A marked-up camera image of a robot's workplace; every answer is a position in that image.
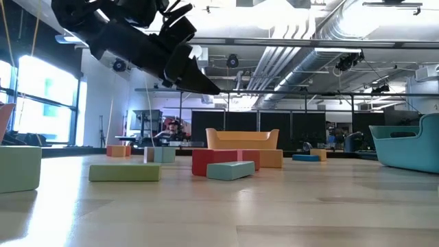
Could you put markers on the black curtain partition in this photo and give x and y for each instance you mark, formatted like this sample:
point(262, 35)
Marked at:
point(212, 120)

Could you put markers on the ceiling strip light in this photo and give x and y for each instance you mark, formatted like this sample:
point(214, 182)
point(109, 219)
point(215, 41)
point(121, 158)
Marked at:
point(65, 38)

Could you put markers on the white leaning pole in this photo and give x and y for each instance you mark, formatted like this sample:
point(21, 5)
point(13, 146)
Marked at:
point(109, 123)

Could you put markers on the person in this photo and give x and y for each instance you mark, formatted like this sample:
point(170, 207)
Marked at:
point(173, 128)

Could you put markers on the black track light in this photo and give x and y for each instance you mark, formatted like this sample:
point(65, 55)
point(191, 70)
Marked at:
point(350, 61)
point(380, 88)

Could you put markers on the small yellow cube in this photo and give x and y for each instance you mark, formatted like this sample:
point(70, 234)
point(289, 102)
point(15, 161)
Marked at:
point(118, 151)
point(320, 154)

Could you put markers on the coral rectangular block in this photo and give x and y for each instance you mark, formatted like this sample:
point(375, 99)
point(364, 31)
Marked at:
point(128, 151)

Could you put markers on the natural wood block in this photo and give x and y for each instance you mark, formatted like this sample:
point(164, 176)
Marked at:
point(149, 154)

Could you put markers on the small teal cube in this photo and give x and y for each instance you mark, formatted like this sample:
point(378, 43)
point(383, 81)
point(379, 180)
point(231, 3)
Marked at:
point(164, 155)

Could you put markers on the black tripod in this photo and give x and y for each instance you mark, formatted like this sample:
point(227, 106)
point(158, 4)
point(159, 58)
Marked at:
point(101, 133)

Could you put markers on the red rectangular block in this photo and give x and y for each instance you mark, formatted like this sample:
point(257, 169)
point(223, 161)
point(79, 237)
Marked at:
point(212, 156)

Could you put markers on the green rectangular block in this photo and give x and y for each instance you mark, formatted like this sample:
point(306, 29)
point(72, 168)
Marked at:
point(19, 168)
point(123, 173)

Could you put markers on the dark blue chair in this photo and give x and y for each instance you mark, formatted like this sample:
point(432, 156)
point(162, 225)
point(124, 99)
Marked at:
point(353, 142)

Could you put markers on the white wall unit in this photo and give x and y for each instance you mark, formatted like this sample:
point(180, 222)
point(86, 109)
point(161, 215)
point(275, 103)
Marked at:
point(428, 72)

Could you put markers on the white ceiling box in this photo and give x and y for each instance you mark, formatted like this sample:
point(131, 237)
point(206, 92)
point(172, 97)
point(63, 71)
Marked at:
point(203, 55)

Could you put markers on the terracotta plastic bin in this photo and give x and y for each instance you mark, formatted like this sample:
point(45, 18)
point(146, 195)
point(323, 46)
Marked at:
point(5, 120)

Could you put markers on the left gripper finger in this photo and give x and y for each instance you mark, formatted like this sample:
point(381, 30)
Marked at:
point(192, 75)

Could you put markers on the grey overhead beam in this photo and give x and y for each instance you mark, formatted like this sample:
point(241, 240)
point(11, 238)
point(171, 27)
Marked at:
point(274, 42)

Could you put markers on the blue rectangular block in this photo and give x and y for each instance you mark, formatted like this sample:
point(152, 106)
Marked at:
point(303, 158)

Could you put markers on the black round ceiling speaker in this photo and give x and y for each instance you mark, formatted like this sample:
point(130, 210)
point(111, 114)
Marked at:
point(232, 61)
point(119, 65)

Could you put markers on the black pipe rail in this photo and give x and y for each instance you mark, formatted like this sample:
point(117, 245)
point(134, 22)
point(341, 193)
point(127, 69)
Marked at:
point(274, 92)

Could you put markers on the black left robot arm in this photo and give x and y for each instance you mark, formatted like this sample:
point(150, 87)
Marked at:
point(75, 13)

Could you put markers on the equipment cart with monitor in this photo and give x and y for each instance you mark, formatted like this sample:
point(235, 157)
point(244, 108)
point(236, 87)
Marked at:
point(147, 118)

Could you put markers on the teal plastic bin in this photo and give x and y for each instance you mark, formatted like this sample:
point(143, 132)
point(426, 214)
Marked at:
point(404, 154)

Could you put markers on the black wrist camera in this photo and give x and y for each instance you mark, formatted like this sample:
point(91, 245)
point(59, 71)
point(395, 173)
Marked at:
point(178, 31)

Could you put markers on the orange rectangular block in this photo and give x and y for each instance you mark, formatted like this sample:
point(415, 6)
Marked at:
point(271, 158)

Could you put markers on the teal rectangular block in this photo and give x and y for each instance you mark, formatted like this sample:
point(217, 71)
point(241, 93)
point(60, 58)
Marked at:
point(229, 171)

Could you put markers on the yellow plastic bin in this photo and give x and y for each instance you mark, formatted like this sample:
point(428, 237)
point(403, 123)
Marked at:
point(240, 140)

